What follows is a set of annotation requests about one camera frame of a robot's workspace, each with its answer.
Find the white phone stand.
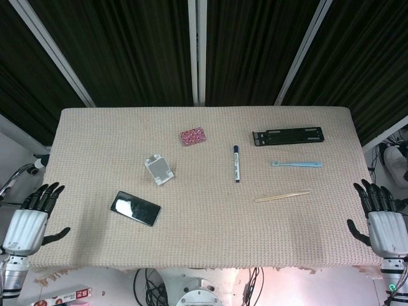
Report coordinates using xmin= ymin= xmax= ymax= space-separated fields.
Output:
xmin=143 ymin=152 xmax=175 ymax=187

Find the black cable bundle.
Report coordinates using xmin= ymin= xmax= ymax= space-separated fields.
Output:
xmin=133 ymin=267 xmax=170 ymax=306

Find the white slanted frame post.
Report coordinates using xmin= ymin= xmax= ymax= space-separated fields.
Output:
xmin=273 ymin=0 xmax=334 ymax=106
xmin=8 ymin=0 xmax=96 ymax=108

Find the chrome office chair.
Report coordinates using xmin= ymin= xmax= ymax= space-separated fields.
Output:
xmin=0 ymin=153 xmax=51 ymax=205

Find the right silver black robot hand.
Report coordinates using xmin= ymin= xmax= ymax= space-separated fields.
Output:
xmin=346 ymin=178 xmax=408 ymax=259

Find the blue white marker pen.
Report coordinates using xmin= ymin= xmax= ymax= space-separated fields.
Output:
xmin=231 ymin=145 xmax=242 ymax=184

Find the black thin cable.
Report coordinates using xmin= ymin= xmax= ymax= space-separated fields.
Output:
xmin=242 ymin=266 xmax=265 ymax=306

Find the black pleated curtain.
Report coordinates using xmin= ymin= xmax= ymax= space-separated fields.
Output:
xmin=0 ymin=0 xmax=408 ymax=146

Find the white upright frame post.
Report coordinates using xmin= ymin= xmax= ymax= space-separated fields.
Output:
xmin=187 ymin=0 xmax=207 ymax=107

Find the light blue toothbrush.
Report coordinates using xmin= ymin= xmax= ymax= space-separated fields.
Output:
xmin=270 ymin=161 xmax=323 ymax=169

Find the black smartphone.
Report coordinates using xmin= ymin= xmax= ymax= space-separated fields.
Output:
xmin=110 ymin=190 xmax=162 ymax=228

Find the red white printed box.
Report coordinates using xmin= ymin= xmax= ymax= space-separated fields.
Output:
xmin=33 ymin=286 xmax=93 ymax=306

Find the black folding laptop stand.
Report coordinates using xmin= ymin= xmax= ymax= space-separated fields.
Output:
xmin=252 ymin=126 xmax=326 ymax=147

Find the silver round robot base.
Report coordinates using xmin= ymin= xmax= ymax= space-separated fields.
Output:
xmin=175 ymin=277 xmax=222 ymax=306

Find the pink glitter card case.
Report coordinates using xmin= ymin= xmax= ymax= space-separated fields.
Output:
xmin=179 ymin=126 xmax=208 ymax=147

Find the beige woven tablecloth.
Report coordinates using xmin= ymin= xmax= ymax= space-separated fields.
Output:
xmin=25 ymin=106 xmax=395 ymax=281

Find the wooden chopstick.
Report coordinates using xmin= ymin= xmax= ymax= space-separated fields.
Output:
xmin=254 ymin=191 xmax=311 ymax=203
xmin=254 ymin=189 xmax=310 ymax=201

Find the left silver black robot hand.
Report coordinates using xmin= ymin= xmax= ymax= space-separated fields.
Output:
xmin=1 ymin=181 xmax=71 ymax=258

